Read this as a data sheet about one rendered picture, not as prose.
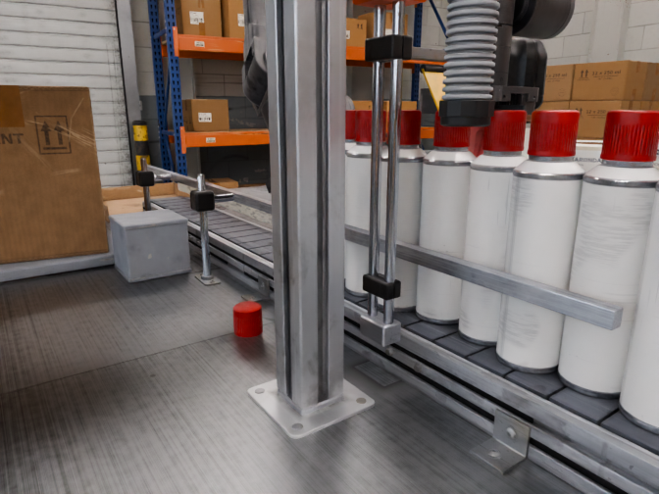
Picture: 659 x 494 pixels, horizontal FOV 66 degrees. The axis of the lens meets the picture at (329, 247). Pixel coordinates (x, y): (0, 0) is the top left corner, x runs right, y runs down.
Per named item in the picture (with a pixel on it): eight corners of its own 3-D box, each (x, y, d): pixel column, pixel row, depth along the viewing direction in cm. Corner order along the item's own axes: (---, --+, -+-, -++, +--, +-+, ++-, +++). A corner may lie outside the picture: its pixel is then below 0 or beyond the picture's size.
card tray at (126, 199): (214, 210, 132) (213, 195, 131) (108, 222, 117) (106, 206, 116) (176, 195, 155) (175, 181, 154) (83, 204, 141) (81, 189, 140)
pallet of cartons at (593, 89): (659, 251, 399) (692, 65, 362) (606, 270, 353) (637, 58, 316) (525, 223, 493) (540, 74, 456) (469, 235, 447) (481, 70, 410)
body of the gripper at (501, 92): (458, 107, 57) (463, 36, 55) (539, 107, 49) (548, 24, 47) (417, 107, 53) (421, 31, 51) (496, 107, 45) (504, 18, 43)
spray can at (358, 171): (393, 297, 57) (400, 110, 52) (348, 298, 57) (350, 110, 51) (384, 281, 62) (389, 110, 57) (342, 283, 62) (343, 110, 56)
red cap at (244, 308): (236, 339, 58) (234, 313, 57) (231, 327, 61) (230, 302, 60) (265, 334, 59) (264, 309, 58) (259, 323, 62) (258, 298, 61)
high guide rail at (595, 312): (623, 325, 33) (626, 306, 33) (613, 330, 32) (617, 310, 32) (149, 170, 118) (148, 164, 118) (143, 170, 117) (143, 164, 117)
